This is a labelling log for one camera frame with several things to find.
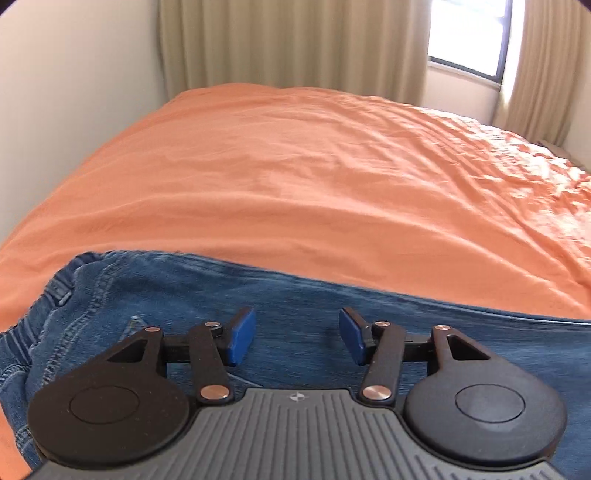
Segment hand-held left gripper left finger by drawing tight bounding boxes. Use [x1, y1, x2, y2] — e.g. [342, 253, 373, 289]
[95, 308, 257, 405]

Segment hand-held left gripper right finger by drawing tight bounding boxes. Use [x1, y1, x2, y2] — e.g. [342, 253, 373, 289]
[338, 308, 496, 407]

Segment blue denim pants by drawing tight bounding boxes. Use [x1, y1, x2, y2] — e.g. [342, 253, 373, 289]
[0, 249, 591, 480]

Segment orange bed sheet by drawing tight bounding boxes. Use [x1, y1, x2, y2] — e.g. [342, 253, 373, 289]
[0, 84, 591, 480]

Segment grey bedside furniture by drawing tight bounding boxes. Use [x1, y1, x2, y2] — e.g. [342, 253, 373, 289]
[536, 137, 575, 163]

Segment wide beige curtain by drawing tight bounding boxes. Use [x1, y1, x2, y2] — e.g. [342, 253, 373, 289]
[157, 0, 433, 105]

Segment dark framed window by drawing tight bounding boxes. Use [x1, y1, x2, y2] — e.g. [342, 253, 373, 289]
[427, 0, 515, 86]

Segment narrow beige curtain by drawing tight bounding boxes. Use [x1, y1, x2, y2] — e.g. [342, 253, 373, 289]
[491, 0, 591, 149]

